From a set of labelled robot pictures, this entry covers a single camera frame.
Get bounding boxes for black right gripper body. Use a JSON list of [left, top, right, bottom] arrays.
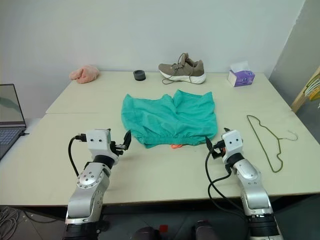
[[211, 140, 226, 160]]

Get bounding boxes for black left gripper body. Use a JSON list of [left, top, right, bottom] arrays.
[[109, 140, 126, 157]]

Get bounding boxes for teal green shorts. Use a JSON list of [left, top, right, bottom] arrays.
[[121, 89, 217, 150]]

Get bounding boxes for olive wire clothes hanger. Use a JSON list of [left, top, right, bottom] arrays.
[[246, 114, 299, 173]]

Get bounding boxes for wooden hanger rack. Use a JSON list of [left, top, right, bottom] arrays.
[[290, 64, 320, 114]]

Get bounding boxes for purple tissue box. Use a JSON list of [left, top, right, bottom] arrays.
[[226, 61, 256, 88]]

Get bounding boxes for pink fluffy cloth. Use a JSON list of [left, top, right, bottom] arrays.
[[69, 64, 101, 85]]

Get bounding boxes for black round container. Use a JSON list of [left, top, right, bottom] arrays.
[[133, 69, 147, 82]]

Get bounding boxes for taupe sneaker with white sole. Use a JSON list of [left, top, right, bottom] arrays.
[[158, 52, 207, 85]]

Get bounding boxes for dark rounded shape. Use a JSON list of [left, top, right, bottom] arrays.
[[131, 226, 161, 240], [194, 219, 219, 240]]

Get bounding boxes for grey laptop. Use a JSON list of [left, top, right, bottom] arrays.
[[0, 83, 27, 161]]

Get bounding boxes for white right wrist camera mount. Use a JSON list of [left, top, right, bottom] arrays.
[[221, 129, 245, 162]]

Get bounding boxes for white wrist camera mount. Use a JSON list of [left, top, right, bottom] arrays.
[[221, 129, 245, 162], [85, 128, 119, 159]]

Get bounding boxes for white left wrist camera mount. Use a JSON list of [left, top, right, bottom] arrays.
[[85, 128, 119, 159]]

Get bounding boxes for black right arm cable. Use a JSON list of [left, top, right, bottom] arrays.
[[204, 146, 252, 226]]

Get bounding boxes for grey cable bundle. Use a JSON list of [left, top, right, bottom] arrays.
[[0, 205, 26, 240]]

